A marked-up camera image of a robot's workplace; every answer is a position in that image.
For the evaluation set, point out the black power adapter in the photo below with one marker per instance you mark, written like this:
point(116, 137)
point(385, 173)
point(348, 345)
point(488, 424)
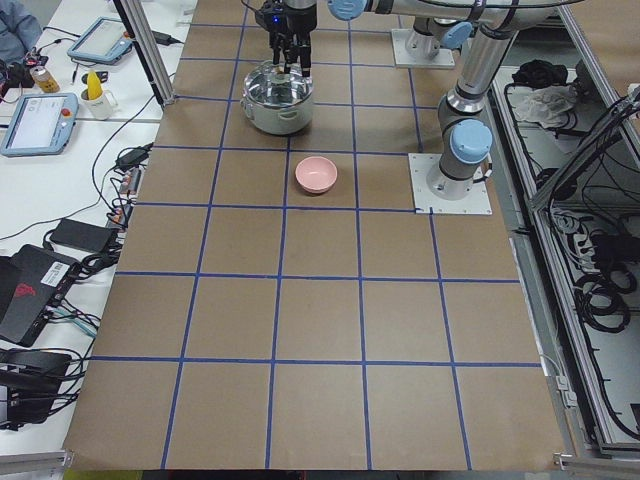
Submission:
point(165, 39)

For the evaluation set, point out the black dock with cables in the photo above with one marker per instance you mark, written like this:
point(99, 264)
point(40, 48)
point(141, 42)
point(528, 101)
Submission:
point(38, 383)

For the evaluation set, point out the pink bowl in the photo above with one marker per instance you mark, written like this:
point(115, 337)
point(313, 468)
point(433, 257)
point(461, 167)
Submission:
point(316, 174)

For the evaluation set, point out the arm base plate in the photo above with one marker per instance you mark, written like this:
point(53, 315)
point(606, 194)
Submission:
point(414, 50)
point(435, 193)

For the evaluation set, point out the small black adapter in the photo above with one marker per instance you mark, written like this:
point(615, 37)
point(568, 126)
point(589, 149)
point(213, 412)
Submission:
point(133, 157)

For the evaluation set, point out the black laptop with red logo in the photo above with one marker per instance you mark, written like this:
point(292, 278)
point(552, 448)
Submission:
point(44, 279)

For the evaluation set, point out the aluminium side frame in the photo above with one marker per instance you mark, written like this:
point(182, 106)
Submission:
point(578, 189)

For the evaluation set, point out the aluminium frame post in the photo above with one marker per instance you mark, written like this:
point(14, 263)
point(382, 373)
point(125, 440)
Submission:
point(137, 26)

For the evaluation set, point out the near teach pendant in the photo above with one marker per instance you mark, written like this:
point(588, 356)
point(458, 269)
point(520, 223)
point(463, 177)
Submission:
point(41, 125)

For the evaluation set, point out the black power brick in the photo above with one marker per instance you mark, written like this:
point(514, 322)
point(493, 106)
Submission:
point(81, 236)

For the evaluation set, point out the teach pendant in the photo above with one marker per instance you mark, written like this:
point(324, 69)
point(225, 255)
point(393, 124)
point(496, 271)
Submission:
point(41, 125)
point(104, 42)

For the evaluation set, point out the far teach pendant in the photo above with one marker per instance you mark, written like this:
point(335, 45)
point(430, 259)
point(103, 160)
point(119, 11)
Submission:
point(104, 42)

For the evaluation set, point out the pale green cooking pot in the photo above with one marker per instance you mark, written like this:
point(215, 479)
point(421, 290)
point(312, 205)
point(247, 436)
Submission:
point(276, 102)

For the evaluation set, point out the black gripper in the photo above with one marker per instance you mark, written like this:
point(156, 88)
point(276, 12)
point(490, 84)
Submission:
point(296, 21)

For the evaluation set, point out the black cloth bundle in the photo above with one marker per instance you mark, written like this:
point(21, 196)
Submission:
point(539, 74)

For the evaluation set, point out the yellow jar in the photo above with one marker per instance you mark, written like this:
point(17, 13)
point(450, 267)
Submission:
point(44, 79)

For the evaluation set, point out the white crumpled cloth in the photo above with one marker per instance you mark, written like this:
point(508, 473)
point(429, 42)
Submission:
point(548, 107)

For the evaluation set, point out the person in blue shirt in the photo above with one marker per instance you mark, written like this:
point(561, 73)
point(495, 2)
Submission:
point(20, 31)

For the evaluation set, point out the plastic cup with yellow item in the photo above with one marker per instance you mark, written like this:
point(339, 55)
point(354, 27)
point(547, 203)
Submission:
point(101, 103)

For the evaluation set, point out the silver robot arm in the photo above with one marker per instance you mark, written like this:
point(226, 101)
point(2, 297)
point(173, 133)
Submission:
point(466, 139)
point(448, 23)

